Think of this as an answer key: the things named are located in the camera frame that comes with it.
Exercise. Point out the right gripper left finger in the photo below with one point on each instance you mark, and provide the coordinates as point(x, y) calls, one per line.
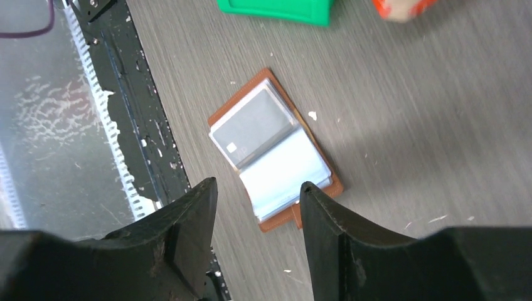
point(164, 256)

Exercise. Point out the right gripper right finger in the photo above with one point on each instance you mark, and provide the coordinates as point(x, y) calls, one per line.
point(353, 258)

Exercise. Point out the brown leather card holder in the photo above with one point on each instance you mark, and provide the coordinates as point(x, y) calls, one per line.
point(272, 181)

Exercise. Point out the green plastic card bin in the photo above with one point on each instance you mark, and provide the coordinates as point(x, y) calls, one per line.
point(314, 12)

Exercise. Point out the floral fabric bag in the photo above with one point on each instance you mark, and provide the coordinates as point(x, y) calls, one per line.
point(401, 11)

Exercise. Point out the aluminium frame rail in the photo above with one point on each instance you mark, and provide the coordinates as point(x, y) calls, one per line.
point(139, 205)

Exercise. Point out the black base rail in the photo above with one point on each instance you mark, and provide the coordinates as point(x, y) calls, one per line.
point(145, 138)

